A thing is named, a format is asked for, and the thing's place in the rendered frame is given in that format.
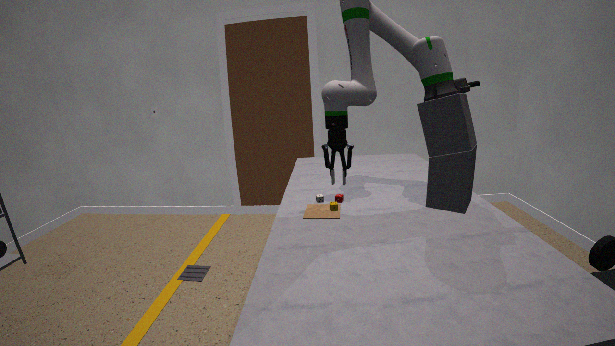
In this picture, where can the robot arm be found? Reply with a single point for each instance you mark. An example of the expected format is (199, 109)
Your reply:
(359, 18)

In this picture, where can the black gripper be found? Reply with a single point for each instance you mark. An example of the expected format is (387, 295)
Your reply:
(337, 143)

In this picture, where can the tan mat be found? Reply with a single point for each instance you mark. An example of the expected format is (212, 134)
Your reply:
(321, 211)

